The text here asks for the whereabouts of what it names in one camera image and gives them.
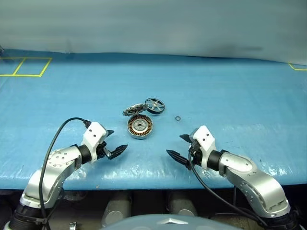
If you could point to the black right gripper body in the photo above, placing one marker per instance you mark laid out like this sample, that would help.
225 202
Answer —
195 154

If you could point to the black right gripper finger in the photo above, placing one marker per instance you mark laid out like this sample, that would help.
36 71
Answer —
186 138
178 158

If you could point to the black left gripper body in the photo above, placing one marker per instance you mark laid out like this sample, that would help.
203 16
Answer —
103 150

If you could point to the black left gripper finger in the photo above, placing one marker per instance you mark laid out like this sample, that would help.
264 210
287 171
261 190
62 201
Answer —
109 133
117 151

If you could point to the round motor stator copper windings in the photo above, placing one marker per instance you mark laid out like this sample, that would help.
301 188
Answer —
140 125

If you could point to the small metal gear piece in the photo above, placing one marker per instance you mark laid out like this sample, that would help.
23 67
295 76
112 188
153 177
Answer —
134 109

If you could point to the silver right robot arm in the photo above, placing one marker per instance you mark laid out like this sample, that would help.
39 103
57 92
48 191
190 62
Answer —
251 172

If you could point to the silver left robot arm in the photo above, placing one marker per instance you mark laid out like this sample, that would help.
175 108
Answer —
60 158

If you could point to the grey rounded cylinder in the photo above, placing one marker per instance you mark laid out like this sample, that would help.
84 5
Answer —
182 206
116 208

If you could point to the blue foam table cover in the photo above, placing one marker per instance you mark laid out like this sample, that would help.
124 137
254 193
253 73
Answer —
216 95

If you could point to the grey robot torso with emblem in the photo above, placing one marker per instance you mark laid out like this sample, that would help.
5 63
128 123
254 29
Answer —
158 224

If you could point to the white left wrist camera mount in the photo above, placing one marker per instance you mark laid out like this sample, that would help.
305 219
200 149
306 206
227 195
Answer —
94 131

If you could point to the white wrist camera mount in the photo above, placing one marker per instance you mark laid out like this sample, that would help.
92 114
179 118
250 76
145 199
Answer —
204 136
94 131

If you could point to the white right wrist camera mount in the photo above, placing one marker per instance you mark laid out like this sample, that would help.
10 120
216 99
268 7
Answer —
204 136

